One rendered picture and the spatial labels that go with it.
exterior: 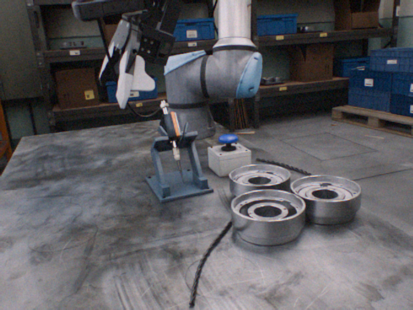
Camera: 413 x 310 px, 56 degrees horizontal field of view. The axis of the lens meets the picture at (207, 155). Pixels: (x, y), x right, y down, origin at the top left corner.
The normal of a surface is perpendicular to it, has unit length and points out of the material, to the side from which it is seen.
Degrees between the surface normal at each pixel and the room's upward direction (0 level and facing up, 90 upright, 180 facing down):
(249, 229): 90
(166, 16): 99
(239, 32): 80
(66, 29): 90
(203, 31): 90
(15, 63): 90
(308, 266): 0
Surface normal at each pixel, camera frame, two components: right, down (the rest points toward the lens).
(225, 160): 0.31, 0.27
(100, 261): -0.06, -0.95
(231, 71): -0.29, 0.09
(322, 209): -0.34, 0.30
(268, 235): -0.11, 0.31
